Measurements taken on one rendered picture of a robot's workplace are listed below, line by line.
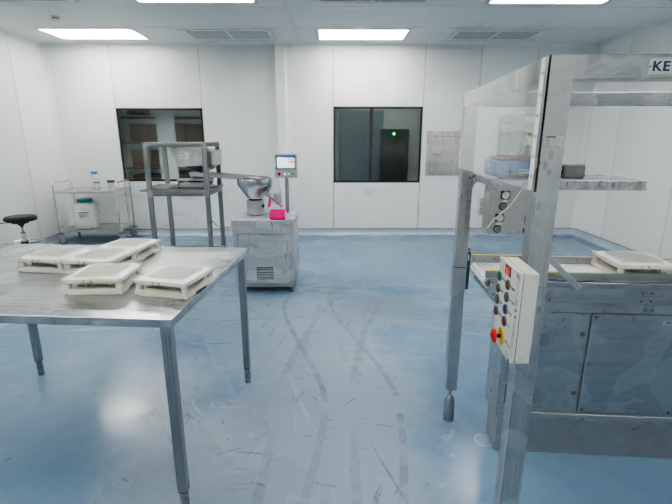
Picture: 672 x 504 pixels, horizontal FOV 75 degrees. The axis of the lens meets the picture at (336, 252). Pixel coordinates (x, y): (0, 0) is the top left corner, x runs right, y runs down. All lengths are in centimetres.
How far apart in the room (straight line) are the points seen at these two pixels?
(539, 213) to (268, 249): 343
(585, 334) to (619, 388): 34
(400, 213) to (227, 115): 313
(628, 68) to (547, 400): 161
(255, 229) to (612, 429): 326
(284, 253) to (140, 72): 425
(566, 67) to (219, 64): 639
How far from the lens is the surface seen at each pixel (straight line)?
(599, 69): 136
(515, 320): 127
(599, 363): 248
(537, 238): 134
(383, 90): 716
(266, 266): 449
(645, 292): 236
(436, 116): 728
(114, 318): 185
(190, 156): 532
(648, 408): 270
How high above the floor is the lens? 155
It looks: 15 degrees down
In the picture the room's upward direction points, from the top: straight up
